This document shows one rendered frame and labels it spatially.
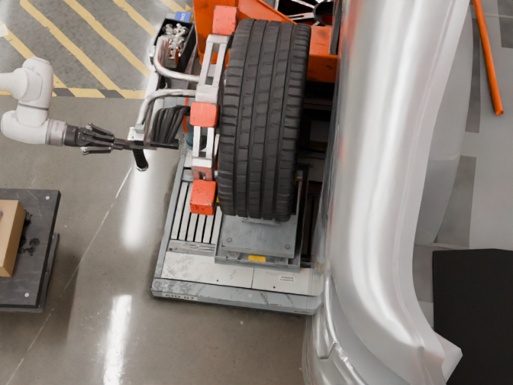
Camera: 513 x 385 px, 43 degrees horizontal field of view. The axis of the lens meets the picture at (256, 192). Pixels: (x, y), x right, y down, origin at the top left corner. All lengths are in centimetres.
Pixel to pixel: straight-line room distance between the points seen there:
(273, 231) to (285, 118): 91
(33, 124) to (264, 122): 85
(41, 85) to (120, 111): 107
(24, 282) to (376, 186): 178
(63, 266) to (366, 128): 201
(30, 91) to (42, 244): 69
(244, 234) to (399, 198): 160
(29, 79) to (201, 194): 71
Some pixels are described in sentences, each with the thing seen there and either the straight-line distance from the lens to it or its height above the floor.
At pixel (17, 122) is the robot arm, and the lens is 235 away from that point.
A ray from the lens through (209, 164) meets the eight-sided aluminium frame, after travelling 198.
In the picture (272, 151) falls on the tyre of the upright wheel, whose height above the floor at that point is 106.
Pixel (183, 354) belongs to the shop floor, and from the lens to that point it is 277.
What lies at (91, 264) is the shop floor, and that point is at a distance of 297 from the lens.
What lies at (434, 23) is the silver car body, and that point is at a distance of 129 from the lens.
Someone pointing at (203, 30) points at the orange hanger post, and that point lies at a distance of 260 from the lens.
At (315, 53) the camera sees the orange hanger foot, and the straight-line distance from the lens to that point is 263.
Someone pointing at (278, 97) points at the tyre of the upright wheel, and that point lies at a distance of 189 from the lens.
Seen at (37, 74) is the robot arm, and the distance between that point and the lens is 233.
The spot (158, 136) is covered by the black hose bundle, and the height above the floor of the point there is 99.
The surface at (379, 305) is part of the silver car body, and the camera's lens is 111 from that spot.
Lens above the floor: 266
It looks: 61 degrees down
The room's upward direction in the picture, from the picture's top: 1 degrees clockwise
